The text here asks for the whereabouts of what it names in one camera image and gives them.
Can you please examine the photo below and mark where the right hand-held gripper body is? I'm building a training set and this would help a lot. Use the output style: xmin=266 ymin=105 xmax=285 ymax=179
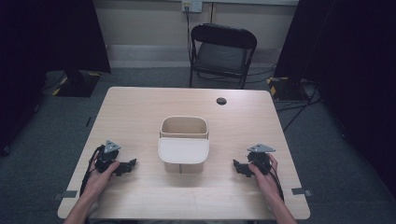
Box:
xmin=247 ymin=143 xmax=276 ymax=175

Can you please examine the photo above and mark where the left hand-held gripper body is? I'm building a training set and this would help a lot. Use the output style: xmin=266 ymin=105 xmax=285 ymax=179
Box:
xmin=93 ymin=139 xmax=122 ymax=174

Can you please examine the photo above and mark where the beige box lid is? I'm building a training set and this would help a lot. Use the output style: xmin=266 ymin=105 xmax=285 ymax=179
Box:
xmin=157 ymin=136 xmax=210 ymax=165

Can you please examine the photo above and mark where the beige storage box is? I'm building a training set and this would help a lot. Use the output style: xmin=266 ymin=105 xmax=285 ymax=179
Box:
xmin=157 ymin=115 xmax=210 ymax=175

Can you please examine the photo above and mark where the person's right hand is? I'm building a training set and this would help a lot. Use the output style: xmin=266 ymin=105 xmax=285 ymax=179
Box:
xmin=247 ymin=153 xmax=280 ymax=202

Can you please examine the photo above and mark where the person's left hand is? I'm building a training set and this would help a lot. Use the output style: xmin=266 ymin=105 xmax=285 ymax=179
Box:
xmin=80 ymin=151 xmax=121 ymax=201

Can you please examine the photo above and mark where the grey tape strip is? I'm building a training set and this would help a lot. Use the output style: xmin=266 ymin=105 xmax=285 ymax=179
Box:
xmin=290 ymin=187 xmax=313 ymax=198
xmin=52 ymin=189 xmax=79 ymax=202

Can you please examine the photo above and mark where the black stand base striped tape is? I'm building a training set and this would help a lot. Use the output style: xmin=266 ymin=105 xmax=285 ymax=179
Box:
xmin=266 ymin=76 xmax=313 ymax=103
xmin=51 ymin=70 xmax=103 ymax=98

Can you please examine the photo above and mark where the black folding chair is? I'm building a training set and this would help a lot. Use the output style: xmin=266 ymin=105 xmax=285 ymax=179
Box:
xmin=188 ymin=22 xmax=259 ymax=91

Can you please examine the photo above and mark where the dark curtain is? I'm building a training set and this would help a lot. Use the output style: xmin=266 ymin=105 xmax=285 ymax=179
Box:
xmin=0 ymin=0 xmax=112 ymax=157
xmin=273 ymin=0 xmax=396 ymax=190

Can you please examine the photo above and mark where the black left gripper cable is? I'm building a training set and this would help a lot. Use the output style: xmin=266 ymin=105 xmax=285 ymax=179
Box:
xmin=79 ymin=145 xmax=106 ymax=198

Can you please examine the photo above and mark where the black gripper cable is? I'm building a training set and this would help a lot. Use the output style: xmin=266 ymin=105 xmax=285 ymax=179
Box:
xmin=269 ymin=165 xmax=285 ymax=202
xmin=79 ymin=145 xmax=106 ymax=198

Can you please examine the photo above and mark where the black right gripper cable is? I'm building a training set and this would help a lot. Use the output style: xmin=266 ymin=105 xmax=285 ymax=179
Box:
xmin=269 ymin=165 xmax=285 ymax=202

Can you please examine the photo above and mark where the black floor cable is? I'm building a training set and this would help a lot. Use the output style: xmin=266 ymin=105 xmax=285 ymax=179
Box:
xmin=276 ymin=87 xmax=323 ymax=133
xmin=247 ymin=63 xmax=278 ymax=84

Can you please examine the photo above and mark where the black wall socket cable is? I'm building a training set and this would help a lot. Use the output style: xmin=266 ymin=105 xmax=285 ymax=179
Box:
xmin=185 ymin=6 xmax=193 ymax=64

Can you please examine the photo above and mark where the white wall socket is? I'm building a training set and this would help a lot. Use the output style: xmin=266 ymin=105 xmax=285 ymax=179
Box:
xmin=181 ymin=0 xmax=204 ymax=14

